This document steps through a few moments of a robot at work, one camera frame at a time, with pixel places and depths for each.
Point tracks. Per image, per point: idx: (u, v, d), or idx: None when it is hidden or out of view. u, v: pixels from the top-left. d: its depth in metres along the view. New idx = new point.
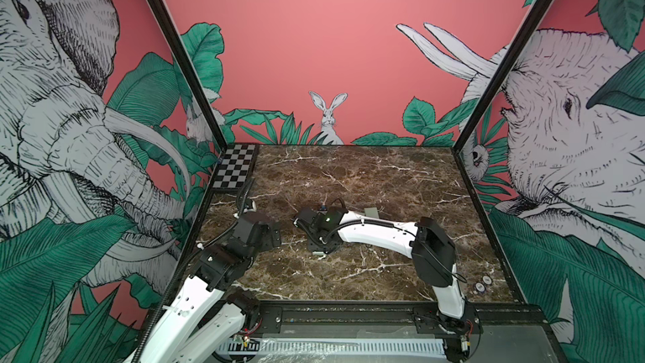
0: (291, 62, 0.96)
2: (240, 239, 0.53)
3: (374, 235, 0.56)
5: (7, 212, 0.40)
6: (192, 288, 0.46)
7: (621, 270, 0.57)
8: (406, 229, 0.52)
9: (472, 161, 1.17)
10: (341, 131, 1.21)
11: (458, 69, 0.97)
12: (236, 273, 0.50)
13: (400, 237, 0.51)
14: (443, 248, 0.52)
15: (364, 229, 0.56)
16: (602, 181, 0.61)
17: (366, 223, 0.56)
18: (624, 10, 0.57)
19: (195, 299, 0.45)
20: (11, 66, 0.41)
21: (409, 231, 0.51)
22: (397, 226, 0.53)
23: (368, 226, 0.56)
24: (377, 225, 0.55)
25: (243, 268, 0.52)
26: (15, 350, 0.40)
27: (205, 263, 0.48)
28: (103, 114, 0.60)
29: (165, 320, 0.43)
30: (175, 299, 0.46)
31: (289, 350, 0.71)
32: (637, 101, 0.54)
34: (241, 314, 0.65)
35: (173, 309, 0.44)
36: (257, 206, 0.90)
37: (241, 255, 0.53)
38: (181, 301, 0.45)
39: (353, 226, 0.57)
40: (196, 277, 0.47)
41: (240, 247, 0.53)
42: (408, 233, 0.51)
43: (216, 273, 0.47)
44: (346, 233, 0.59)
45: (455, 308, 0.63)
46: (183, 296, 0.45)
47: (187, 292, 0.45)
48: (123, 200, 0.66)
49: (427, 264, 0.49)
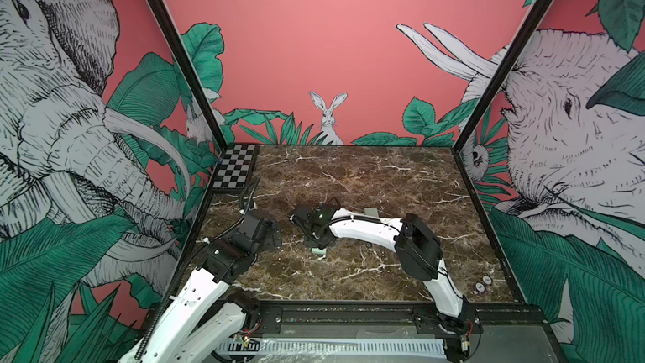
0: (290, 63, 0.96)
2: (246, 234, 0.54)
3: (361, 229, 0.59)
5: (7, 212, 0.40)
6: (200, 281, 0.46)
7: (620, 270, 0.57)
8: (391, 224, 0.55)
9: (472, 161, 1.17)
10: (341, 131, 1.21)
11: (458, 69, 0.97)
12: (241, 267, 0.51)
13: (385, 231, 0.54)
14: (427, 244, 0.55)
15: (354, 224, 0.59)
16: (602, 181, 0.61)
17: (355, 218, 0.60)
18: (624, 10, 0.57)
19: (201, 290, 0.45)
20: (10, 66, 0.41)
21: (395, 225, 0.54)
22: (384, 222, 0.56)
23: (358, 220, 0.59)
24: (364, 220, 0.58)
25: (248, 263, 0.53)
26: (15, 350, 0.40)
27: (212, 256, 0.49)
28: (103, 115, 0.60)
29: (172, 310, 0.44)
30: (181, 291, 0.46)
31: (289, 350, 0.71)
32: (637, 101, 0.54)
34: (241, 313, 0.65)
35: (180, 299, 0.45)
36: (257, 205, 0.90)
37: (247, 249, 0.54)
38: (188, 291, 0.45)
39: (343, 221, 0.61)
40: (202, 270, 0.47)
41: (245, 242, 0.54)
42: (392, 227, 0.54)
43: (222, 266, 0.48)
44: (337, 228, 0.63)
45: (451, 307, 0.64)
46: (190, 286, 0.46)
47: (194, 283, 0.46)
48: (123, 200, 0.66)
49: (410, 259, 0.53)
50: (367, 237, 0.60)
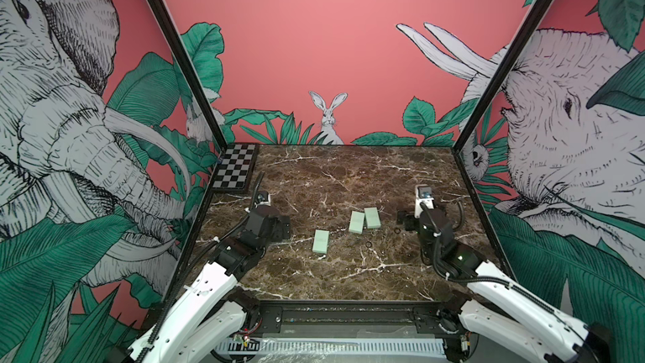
0: (289, 63, 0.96)
2: (252, 232, 0.56)
3: (522, 308, 0.47)
5: (7, 212, 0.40)
6: (212, 273, 0.49)
7: (620, 270, 0.57)
8: (570, 326, 0.43)
9: (472, 161, 1.17)
10: (341, 131, 1.21)
11: (458, 69, 0.97)
12: (250, 263, 0.54)
13: (559, 330, 0.43)
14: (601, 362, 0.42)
15: (510, 296, 0.48)
16: (602, 181, 0.61)
17: (511, 289, 0.49)
18: (623, 10, 0.57)
19: (213, 282, 0.48)
20: (11, 66, 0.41)
21: (576, 329, 0.42)
22: (558, 315, 0.44)
23: (516, 294, 0.48)
24: (528, 299, 0.47)
25: (256, 258, 0.56)
26: (14, 350, 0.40)
27: (223, 252, 0.52)
28: (103, 114, 0.60)
29: (185, 299, 0.46)
30: (193, 281, 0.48)
31: (289, 350, 0.71)
32: (637, 101, 0.54)
34: (242, 312, 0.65)
35: (193, 290, 0.47)
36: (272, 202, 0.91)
37: (254, 246, 0.57)
38: (201, 283, 0.48)
39: (495, 284, 0.50)
40: (214, 263, 0.50)
41: (253, 239, 0.57)
42: (573, 331, 0.42)
43: (233, 261, 0.51)
44: (480, 286, 0.53)
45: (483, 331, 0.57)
46: (201, 279, 0.48)
47: (207, 276, 0.49)
48: (123, 200, 0.66)
49: None
50: (521, 320, 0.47)
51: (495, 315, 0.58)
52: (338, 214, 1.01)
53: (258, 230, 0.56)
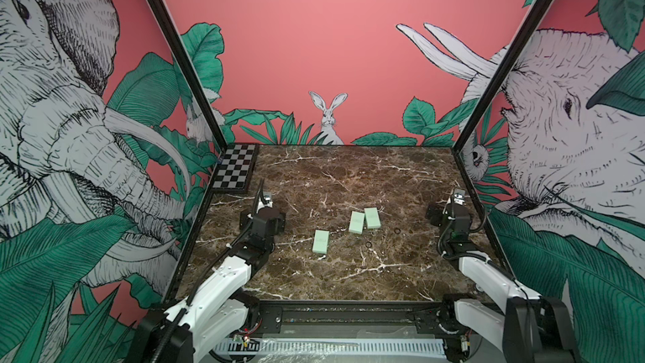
0: (289, 63, 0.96)
2: (258, 234, 0.64)
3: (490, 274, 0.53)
5: (7, 212, 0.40)
6: (233, 263, 0.56)
7: (620, 270, 0.57)
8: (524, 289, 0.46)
9: (472, 161, 1.17)
10: (341, 131, 1.21)
11: (458, 69, 0.97)
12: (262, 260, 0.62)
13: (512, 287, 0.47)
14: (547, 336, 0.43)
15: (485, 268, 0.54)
16: (602, 181, 0.61)
17: (489, 264, 0.55)
18: (623, 10, 0.57)
19: (238, 267, 0.56)
20: (11, 66, 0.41)
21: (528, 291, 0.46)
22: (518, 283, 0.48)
23: (490, 265, 0.55)
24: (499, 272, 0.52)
25: (265, 254, 0.63)
26: (14, 351, 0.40)
27: (238, 251, 0.60)
28: (103, 114, 0.60)
29: (212, 280, 0.51)
30: (217, 268, 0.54)
31: (288, 350, 0.71)
32: (637, 101, 0.54)
34: (244, 307, 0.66)
35: (219, 273, 0.53)
36: (277, 202, 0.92)
37: (261, 246, 0.65)
38: (225, 269, 0.54)
39: (477, 260, 0.57)
40: (233, 256, 0.58)
41: (259, 239, 0.65)
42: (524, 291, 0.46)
43: (248, 260, 0.58)
44: (467, 262, 0.60)
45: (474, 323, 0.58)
46: (226, 266, 0.55)
47: (229, 264, 0.56)
48: (123, 200, 0.66)
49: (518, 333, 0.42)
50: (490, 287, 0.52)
51: (486, 307, 0.57)
52: (338, 214, 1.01)
53: (262, 233, 0.63)
